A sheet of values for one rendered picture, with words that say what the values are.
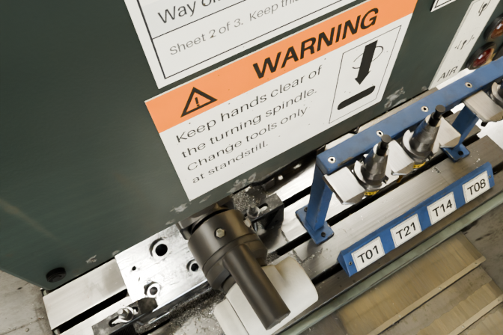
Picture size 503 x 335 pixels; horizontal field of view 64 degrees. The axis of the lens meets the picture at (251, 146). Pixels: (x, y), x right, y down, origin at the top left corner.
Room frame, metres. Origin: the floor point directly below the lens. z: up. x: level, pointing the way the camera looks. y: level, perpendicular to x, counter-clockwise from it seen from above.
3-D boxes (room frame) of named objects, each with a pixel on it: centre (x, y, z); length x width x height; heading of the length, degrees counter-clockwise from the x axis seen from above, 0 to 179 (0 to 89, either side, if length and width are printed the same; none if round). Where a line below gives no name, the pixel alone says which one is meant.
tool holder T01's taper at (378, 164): (0.32, -0.21, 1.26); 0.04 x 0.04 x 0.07
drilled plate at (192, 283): (0.31, 0.18, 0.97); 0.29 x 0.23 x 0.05; 115
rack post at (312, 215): (0.35, -0.14, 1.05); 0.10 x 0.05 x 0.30; 25
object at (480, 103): (0.43, -0.46, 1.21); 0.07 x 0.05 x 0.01; 25
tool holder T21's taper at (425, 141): (0.37, -0.31, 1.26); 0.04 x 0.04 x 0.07
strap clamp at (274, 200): (0.35, 0.00, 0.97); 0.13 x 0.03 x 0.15; 115
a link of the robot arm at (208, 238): (0.21, 0.07, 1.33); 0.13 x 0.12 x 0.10; 118
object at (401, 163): (0.34, -0.26, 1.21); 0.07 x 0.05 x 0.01; 25
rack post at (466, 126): (0.53, -0.54, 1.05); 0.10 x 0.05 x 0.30; 25
